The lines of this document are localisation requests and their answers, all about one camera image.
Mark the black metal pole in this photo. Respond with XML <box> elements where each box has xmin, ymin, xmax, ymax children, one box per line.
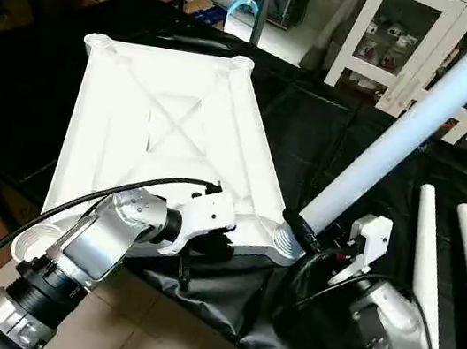
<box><xmin>249</xmin><ymin>0</ymin><xmax>274</xmax><ymax>48</ymax></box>

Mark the black work mat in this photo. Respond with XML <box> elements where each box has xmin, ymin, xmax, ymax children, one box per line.
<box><xmin>0</xmin><ymin>0</ymin><xmax>467</xmax><ymax>349</ymax></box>

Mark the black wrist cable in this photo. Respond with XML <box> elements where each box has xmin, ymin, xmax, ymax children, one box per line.
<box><xmin>274</xmin><ymin>239</ymin><xmax>467</xmax><ymax>349</ymax></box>
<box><xmin>0</xmin><ymin>146</ymin><xmax>226</xmax><ymax>349</ymax></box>

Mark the white plastic table top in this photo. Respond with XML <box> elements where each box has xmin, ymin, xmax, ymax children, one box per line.
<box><xmin>8</xmin><ymin>22</ymin><xmax>338</xmax><ymax>313</ymax></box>

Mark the white glass-door cabinet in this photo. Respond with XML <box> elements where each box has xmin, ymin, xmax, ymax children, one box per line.
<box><xmin>318</xmin><ymin>0</ymin><xmax>467</xmax><ymax>149</ymax></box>

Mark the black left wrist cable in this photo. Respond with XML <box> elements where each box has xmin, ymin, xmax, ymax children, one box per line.
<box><xmin>0</xmin><ymin>146</ymin><xmax>226</xmax><ymax>349</ymax></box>

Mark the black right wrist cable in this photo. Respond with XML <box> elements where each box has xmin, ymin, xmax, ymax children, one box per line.
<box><xmin>274</xmin><ymin>239</ymin><xmax>467</xmax><ymax>349</ymax></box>

